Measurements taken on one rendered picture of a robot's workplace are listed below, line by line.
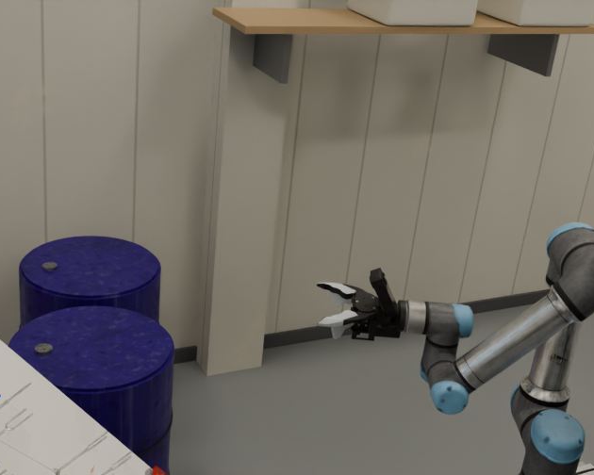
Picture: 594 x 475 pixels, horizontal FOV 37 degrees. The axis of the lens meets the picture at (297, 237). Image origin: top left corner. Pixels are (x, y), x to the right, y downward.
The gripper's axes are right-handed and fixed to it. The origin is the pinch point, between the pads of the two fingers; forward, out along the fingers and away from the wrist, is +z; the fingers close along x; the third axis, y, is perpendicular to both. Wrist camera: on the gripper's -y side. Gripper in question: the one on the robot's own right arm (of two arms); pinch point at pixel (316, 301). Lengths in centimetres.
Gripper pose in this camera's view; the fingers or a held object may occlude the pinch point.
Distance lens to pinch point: 200.7
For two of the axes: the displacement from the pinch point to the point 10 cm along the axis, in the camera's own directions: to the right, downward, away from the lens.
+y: -1.0, 8.4, 5.3
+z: -10.0, -0.9, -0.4
